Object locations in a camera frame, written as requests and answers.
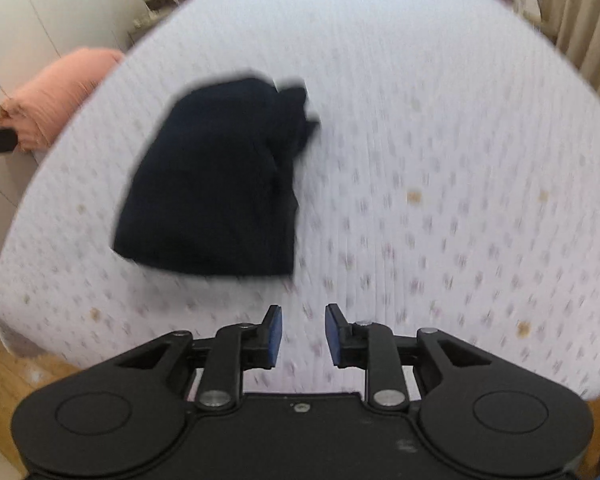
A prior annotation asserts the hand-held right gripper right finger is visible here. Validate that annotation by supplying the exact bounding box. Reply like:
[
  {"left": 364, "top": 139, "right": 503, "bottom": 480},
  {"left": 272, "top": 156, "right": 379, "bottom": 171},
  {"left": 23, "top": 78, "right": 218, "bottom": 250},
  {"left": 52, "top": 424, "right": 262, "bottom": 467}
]
[{"left": 324, "top": 303, "right": 492, "bottom": 411}]

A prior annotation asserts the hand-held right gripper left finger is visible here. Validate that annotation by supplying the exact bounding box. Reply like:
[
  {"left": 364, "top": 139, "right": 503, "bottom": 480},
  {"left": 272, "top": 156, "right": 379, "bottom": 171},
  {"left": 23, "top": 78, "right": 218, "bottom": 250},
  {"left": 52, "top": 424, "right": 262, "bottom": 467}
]
[{"left": 114, "top": 303, "right": 284, "bottom": 412}]

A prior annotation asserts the navy blue hoodie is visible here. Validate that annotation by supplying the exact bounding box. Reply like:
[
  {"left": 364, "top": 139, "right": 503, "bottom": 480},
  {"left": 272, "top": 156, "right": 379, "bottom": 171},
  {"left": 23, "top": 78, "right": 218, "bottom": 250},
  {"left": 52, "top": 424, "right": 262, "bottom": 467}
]
[{"left": 112, "top": 76, "right": 322, "bottom": 279}]

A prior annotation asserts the pink folded blanket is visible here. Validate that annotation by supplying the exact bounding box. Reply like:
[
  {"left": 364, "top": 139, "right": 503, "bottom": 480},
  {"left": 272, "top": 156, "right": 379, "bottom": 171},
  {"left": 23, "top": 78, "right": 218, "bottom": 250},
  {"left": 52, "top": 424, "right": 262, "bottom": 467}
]
[{"left": 0, "top": 47, "right": 127, "bottom": 154}]

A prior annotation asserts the white wardrobe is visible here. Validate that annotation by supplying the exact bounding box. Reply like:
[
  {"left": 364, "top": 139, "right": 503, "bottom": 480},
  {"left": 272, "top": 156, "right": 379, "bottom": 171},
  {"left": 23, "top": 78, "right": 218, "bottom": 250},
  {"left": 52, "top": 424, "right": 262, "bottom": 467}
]
[{"left": 0, "top": 0, "right": 193, "bottom": 286}]

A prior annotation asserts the white flower-print bed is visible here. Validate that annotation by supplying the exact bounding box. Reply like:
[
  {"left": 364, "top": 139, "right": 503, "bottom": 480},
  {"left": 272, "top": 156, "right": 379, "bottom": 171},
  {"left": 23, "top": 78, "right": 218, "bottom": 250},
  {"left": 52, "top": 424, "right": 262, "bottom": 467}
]
[{"left": 0, "top": 0, "right": 600, "bottom": 402}]

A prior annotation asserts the cluttered bedside table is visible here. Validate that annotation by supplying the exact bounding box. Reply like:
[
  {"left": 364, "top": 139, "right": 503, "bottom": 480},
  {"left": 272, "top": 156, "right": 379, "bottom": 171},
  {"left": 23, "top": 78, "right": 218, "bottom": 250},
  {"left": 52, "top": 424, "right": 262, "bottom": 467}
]
[{"left": 128, "top": 0, "right": 182, "bottom": 43}]

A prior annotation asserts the beige curtain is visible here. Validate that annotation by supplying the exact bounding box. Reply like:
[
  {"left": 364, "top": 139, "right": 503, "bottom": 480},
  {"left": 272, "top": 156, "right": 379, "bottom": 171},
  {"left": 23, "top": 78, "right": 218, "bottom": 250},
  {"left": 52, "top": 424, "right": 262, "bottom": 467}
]
[{"left": 532, "top": 0, "right": 600, "bottom": 123}]

